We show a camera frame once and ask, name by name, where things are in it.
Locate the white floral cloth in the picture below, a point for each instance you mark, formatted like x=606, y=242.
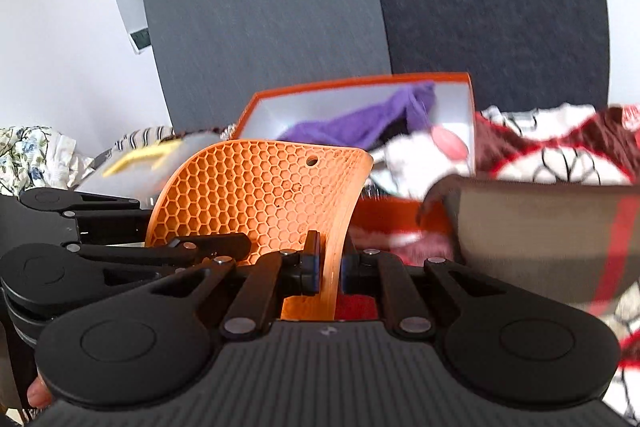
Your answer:
x=30, y=157

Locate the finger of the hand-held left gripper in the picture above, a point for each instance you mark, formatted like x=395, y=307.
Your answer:
x=210, y=247
x=75, y=202

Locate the person's left hand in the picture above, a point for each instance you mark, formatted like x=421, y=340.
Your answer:
x=39, y=394

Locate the clear plastic storage box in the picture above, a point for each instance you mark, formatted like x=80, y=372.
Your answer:
x=130, y=167

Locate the orange cardboard box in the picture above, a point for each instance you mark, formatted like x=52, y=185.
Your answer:
x=350, y=83

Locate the red printed blanket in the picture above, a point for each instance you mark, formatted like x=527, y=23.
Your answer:
x=550, y=157

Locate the striped cloth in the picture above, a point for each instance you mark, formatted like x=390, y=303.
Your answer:
x=140, y=137

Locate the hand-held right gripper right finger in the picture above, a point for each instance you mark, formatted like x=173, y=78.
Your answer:
x=350, y=272

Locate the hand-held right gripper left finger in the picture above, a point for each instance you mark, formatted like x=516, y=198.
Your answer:
x=310, y=272

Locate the white plush toy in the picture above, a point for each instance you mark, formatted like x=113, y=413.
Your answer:
x=400, y=162

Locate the orange honeycomb silicone mat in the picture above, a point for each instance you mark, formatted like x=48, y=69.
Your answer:
x=250, y=187

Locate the purple cloth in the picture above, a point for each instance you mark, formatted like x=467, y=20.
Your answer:
x=350, y=124

